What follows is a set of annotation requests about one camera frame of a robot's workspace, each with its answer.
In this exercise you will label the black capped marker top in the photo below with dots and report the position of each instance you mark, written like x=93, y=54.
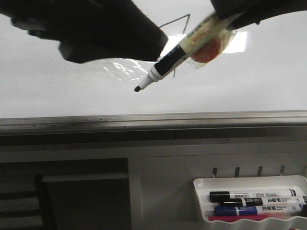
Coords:
x=216, y=196

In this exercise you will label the white plastic marker tray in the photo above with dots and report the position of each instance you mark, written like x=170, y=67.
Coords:
x=203, y=186

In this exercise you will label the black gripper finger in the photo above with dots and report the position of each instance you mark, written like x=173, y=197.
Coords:
x=255, y=11
x=99, y=29

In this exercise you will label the dark chair with slats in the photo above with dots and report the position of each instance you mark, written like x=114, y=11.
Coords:
x=23, y=206

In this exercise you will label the black capped marker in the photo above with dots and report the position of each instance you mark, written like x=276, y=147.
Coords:
x=263, y=201
x=216, y=196

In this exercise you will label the white whiteboard with aluminium frame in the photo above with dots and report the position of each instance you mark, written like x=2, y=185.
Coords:
x=260, y=80

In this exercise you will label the black capped marker middle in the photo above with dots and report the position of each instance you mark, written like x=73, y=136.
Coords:
x=263, y=201

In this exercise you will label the pink marker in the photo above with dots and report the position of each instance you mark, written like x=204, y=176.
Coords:
x=236, y=218

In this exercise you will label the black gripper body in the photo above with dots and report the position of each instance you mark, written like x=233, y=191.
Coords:
x=49, y=18

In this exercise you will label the blue capped marker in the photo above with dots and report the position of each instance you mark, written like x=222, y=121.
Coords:
x=293, y=209

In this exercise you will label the black whiteboard marker with tape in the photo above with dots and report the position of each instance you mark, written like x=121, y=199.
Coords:
x=202, y=44

